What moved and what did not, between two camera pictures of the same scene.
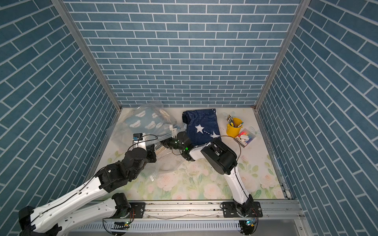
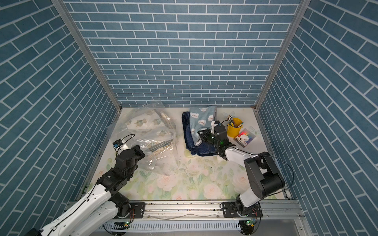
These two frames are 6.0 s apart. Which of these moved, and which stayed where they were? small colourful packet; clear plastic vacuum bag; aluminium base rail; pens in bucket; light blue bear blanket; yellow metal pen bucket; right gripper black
Moved: right gripper black; light blue bear blanket; clear plastic vacuum bag
Stayed: aluminium base rail; pens in bucket; small colourful packet; yellow metal pen bucket
